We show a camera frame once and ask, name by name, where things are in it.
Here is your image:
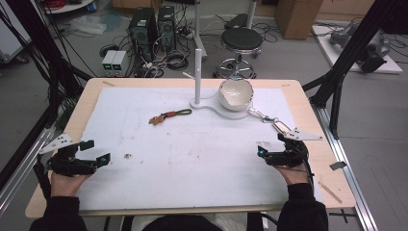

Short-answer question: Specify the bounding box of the narrow black computer tower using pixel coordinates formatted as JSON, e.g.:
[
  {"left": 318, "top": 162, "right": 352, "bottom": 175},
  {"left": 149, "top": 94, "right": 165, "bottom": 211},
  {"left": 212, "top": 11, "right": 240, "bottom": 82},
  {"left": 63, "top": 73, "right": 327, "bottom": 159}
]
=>
[{"left": 157, "top": 5, "right": 177, "bottom": 53}]

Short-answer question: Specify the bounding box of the white pole stand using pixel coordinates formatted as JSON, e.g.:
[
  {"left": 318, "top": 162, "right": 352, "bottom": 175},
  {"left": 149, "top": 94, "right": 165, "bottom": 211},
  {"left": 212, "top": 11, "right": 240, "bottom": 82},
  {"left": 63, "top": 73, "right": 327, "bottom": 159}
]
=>
[{"left": 182, "top": 47, "right": 255, "bottom": 120}]

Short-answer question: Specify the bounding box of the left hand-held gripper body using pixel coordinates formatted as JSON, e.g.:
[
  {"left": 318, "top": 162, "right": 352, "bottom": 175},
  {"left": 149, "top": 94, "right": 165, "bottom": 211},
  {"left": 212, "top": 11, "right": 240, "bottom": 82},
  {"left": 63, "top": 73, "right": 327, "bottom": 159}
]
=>
[{"left": 38, "top": 133, "right": 98, "bottom": 177}]

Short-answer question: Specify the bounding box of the white eggshell bowl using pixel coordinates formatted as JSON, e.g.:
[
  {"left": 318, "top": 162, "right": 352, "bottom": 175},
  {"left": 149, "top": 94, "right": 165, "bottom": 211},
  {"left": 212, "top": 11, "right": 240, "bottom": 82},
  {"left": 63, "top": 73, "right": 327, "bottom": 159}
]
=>
[{"left": 217, "top": 78, "right": 255, "bottom": 113}]

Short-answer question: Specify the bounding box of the person's left hand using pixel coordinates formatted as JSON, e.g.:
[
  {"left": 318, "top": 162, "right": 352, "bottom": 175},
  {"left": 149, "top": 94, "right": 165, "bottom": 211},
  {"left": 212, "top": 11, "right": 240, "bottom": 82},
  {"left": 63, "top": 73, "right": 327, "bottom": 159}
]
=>
[{"left": 50, "top": 172, "right": 91, "bottom": 198}]

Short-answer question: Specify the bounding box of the white table leg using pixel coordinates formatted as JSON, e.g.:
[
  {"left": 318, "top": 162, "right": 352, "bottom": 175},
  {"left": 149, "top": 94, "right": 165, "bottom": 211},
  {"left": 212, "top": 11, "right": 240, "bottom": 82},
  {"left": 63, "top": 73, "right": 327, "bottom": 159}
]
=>
[{"left": 191, "top": 0, "right": 209, "bottom": 63}]

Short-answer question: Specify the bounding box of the brown wooden cabinet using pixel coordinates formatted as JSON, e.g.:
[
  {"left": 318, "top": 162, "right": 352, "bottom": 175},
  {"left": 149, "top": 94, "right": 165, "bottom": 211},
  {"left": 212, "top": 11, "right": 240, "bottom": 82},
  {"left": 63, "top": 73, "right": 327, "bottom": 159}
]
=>
[{"left": 273, "top": 0, "right": 324, "bottom": 41}]

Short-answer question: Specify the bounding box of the white bench power supply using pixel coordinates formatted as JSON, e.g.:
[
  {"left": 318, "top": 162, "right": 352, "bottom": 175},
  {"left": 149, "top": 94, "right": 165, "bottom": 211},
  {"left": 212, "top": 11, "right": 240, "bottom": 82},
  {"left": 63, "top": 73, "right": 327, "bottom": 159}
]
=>
[
  {"left": 112, "top": 50, "right": 128, "bottom": 78},
  {"left": 101, "top": 49, "right": 118, "bottom": 78}
]

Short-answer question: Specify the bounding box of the silver carabiner keychain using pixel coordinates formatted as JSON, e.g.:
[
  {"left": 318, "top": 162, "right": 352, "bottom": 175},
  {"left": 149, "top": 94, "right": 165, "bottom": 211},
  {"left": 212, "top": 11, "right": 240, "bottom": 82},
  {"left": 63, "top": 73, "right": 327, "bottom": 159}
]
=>
[{"left": 247, "top": 108, "right": 295, "bottom": 135}]

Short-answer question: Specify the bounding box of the black round stool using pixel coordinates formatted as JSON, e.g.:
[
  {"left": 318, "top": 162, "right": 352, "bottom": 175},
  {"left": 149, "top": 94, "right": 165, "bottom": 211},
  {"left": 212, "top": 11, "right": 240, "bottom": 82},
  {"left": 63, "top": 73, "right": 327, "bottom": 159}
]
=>
[{"left": 213, "top": 26, "right": 265, "bottom": 80}]

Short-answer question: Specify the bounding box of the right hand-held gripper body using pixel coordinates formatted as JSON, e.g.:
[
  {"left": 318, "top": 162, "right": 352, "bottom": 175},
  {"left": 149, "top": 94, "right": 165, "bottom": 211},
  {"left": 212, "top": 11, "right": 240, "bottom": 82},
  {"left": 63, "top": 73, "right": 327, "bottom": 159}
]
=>
[{"left": 266, "top": 127, "right": 323, "bottom": 168}]

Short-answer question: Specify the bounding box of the white floor board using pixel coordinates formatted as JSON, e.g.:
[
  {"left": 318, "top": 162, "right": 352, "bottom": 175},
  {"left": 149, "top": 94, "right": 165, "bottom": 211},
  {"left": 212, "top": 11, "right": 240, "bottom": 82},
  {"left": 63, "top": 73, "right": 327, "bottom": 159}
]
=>
[{"left": 311, "top": 24, "right": 404, "bottom": 75}]

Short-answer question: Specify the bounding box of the clear plastic bag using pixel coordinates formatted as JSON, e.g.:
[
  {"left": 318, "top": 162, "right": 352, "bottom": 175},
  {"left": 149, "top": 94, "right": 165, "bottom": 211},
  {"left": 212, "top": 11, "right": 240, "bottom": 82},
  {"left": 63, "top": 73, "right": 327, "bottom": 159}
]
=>
[{"left": 67, "top": 14, "right": 108, "bottom": 36}]

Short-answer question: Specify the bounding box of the grey robot device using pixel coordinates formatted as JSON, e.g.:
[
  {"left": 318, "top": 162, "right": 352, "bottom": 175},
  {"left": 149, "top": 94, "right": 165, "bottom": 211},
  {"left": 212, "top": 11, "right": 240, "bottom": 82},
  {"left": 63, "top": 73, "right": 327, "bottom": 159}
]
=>
[{"left": 328, "top": 21, "right": 392, "bottom": 74}]

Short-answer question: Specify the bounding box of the orange keychain with green loop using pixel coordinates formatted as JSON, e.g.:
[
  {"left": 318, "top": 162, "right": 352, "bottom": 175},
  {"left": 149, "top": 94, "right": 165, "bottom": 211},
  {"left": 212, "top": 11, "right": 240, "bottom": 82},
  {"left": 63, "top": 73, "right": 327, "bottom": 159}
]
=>
[{"left": 147, "top": 108, "right": 193, "bottom": 126}]

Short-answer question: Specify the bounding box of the coiled black cable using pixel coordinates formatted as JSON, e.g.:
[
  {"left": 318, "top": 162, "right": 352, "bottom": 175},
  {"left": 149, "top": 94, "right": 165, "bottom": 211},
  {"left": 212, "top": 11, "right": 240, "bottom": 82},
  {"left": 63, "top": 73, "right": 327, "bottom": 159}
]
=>
[{"left": 166, "top": 50, "right": 191, "bottom": 72}]

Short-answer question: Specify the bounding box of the black metal frame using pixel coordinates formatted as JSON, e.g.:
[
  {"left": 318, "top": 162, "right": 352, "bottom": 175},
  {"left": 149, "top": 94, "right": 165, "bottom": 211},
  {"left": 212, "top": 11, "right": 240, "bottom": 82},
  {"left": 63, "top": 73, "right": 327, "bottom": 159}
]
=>
[
  {"left": 302, "top": 0, "right": 400, "bottom": 140},
  {"left": 5, "top": 0, "right": 94, "bottom": 129}
]

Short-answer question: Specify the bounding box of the person's right hand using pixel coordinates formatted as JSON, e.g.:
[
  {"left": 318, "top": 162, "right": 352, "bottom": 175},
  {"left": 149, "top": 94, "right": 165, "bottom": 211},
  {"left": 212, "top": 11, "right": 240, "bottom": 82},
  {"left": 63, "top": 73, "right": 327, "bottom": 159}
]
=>
[{"left": 275, "top": 162, "right": 311, "bottom": 187}]

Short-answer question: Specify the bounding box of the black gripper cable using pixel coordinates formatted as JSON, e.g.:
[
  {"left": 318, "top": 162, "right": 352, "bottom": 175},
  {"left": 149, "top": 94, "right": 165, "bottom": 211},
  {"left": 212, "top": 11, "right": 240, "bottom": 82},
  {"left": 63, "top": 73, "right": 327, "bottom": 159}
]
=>
[
  {"left": 33, "top": 153, "right": 53, "bottom": 200},
  {"left": 299, "top": 150, "right": 317, "bottom": 194}
]

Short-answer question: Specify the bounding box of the thin wooden stick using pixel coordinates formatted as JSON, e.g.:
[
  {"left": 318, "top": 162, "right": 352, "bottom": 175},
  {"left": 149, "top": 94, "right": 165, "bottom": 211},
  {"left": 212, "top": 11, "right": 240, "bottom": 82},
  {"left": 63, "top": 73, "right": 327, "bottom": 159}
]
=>
[{"left": 317, "top": 180, "right": 344, "bottom": 205}]

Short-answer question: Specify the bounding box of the large black computer tower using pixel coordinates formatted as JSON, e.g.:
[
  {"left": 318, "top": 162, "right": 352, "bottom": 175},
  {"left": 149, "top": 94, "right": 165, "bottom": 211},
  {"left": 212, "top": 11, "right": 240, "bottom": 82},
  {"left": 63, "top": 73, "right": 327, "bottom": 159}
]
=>
[{"left": 127, "top": 7, "right": 159, "bottom": 63}]

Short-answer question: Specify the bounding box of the small grey metal piece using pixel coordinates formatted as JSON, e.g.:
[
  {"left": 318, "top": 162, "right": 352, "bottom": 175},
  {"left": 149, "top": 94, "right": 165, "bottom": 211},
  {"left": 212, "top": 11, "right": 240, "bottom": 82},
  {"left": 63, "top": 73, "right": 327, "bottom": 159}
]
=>
[{"left": 329, "top": 161, "right": 348, "bottom": 171}]

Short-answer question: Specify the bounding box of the person's lap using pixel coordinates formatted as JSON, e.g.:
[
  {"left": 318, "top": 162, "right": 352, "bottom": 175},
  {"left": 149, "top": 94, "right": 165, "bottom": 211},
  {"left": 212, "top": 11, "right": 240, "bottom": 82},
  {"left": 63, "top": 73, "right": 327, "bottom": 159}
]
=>
[{"left": 141, "top": 214, "right": 223, "bottom": 231}]

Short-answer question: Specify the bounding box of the aluminium rail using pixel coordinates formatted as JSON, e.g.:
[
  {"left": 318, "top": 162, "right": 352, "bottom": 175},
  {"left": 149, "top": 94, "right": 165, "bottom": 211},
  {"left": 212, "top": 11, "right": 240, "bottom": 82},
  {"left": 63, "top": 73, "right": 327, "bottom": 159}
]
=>
[
  {"left": 312, "top": 105, "right": 380, "bottom": 231},
  {"left": 0, "top": 127, "right": 56, "bottom": 215}
]

